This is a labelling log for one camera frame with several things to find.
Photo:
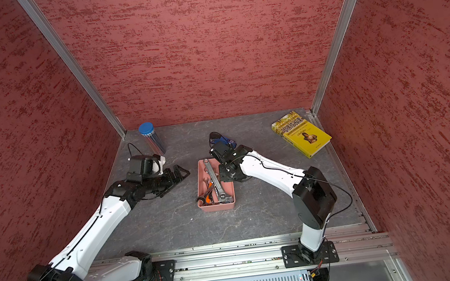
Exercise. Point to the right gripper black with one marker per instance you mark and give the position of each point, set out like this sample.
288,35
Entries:
223,175

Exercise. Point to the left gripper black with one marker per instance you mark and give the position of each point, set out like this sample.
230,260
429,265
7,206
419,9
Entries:
170,181

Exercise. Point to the pink storage box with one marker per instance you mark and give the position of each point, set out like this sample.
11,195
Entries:
213,195

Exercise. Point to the long silver combination wrench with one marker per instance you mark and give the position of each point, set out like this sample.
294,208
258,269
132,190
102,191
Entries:
222,196

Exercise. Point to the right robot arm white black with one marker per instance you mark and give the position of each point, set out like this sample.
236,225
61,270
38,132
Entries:
313,197

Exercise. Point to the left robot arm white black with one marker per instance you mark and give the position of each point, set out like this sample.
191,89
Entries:
74,261

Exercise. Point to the blue stapler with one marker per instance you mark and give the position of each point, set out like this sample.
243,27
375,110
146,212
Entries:
216,138

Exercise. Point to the blue capped clear tube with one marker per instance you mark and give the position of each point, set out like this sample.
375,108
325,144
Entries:
148,131

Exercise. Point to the yellow book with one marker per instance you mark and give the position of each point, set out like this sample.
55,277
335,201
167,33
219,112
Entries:
300,133

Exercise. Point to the right control board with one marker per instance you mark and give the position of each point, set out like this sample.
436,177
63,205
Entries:
321,274

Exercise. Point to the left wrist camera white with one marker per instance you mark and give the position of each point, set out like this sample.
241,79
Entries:
143,167

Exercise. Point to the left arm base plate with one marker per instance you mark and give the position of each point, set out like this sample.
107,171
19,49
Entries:
161,271

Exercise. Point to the aluminium front rail frame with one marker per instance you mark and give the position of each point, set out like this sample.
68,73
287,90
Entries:
364,255

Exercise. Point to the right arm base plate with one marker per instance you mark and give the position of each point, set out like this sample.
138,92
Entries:
299,256

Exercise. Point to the left corner aluminium post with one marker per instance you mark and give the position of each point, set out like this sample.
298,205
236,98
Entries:
38,18

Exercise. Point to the corner aluminium post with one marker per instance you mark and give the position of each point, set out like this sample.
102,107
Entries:
38,18
337,40

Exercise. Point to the right corner aluminium post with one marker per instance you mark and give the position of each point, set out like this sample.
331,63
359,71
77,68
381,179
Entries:
337,40

